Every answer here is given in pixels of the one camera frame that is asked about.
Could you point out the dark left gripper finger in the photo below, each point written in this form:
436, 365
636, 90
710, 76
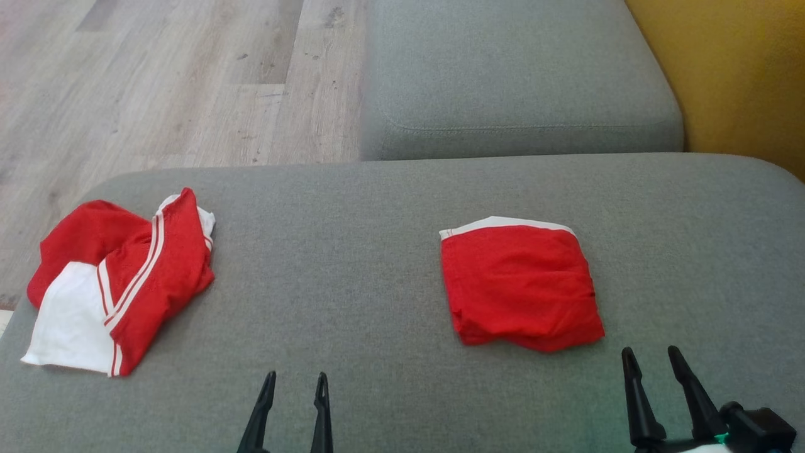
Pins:
322, 421
259, 421

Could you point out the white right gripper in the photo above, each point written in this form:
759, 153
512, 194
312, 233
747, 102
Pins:
710, 448

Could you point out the red jersey white sleeves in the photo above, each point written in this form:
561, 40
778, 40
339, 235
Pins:
157, 277

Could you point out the red shorts white waistband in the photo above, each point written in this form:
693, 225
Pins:
522, 289

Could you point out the large grey sofa seat cushion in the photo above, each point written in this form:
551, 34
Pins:
352, 283

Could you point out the small grey sofa cushion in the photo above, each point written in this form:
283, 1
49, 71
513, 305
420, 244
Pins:
516, 69

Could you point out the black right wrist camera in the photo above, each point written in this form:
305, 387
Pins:
761, 431

